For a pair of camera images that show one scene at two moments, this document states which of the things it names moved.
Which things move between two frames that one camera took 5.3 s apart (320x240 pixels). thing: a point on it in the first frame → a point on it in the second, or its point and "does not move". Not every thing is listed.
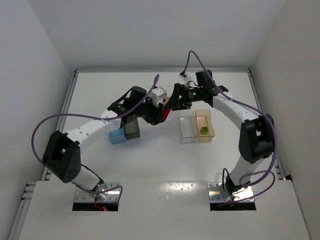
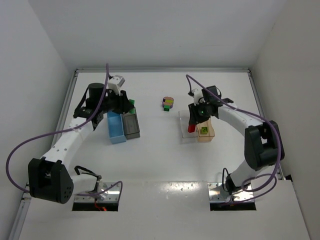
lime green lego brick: x=204 y=130 does not move
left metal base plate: x=111 y=195 does not move
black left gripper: x=155 y=114 → x=123 y=102
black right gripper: x=178 y=97 → x=193 y=117
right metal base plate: x=217 y=194 does not move
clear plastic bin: x=188 y=127 does not move
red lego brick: x=165 y=112 → x=191 y=128
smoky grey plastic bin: x=131 y=127 does not move
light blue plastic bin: x=117 y=136 does not move
